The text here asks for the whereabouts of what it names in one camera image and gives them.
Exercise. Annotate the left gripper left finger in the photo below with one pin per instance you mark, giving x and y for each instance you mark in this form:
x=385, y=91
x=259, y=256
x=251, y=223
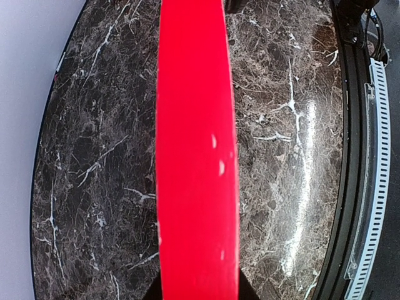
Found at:
x=155, y=290

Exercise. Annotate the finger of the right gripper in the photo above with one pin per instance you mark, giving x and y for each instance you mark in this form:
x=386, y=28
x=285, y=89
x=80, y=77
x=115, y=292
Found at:
x=234, y=6

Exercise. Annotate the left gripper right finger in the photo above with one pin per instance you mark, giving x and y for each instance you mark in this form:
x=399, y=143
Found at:
x=246, y=291

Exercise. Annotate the red wooden picture frame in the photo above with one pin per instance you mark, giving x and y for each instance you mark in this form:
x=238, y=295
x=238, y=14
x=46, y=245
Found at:
x=197, y=185

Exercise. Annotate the white slotted cable duct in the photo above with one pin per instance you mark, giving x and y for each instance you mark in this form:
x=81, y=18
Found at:
x=375, y=185

